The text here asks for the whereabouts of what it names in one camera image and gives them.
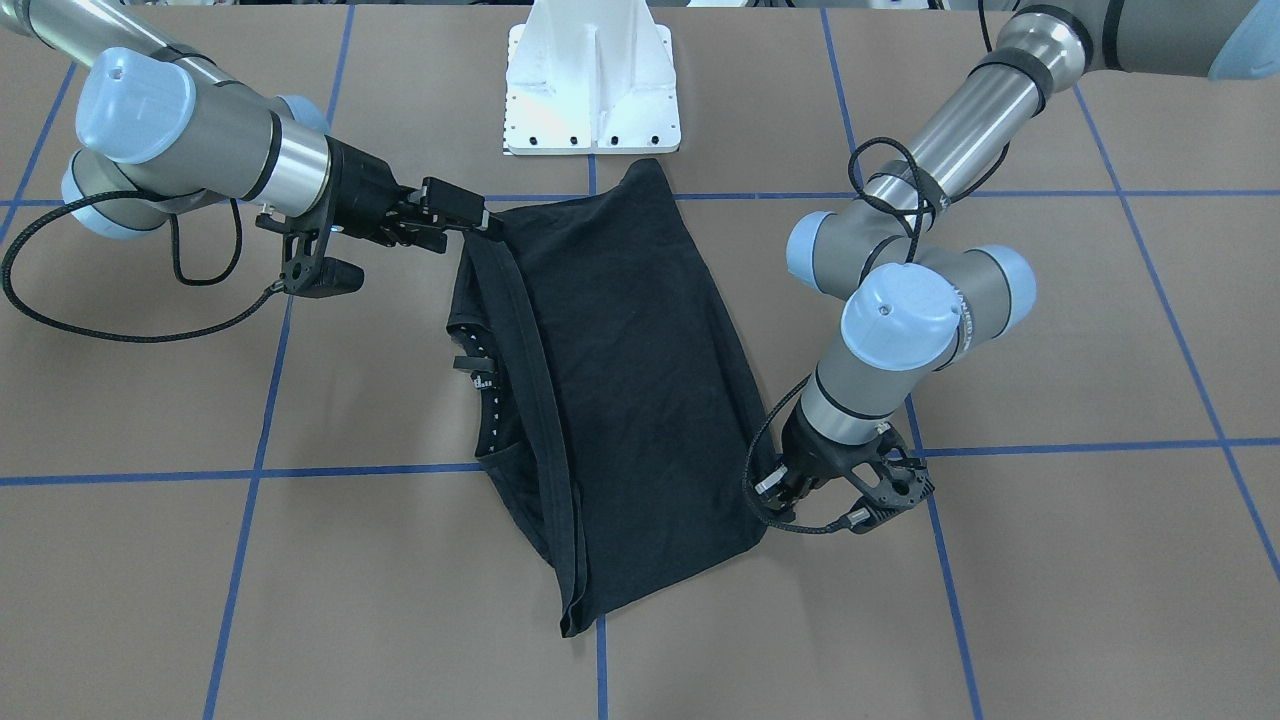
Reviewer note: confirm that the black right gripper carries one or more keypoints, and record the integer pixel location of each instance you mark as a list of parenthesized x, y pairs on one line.
[(362, 193)]

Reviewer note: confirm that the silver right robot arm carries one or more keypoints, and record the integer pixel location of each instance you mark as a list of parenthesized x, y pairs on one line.
[(166, 130)]

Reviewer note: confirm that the black printed t-shirt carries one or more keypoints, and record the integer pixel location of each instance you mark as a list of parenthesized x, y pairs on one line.
[(618, 409)]

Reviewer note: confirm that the white central pedestal column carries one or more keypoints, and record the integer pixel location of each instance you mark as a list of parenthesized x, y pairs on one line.
[(591, 77)]

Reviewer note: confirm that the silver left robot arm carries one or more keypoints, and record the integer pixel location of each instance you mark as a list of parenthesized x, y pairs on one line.
[(911, 309)]

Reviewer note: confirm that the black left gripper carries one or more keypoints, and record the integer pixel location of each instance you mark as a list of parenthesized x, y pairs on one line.
[(812, 452)]

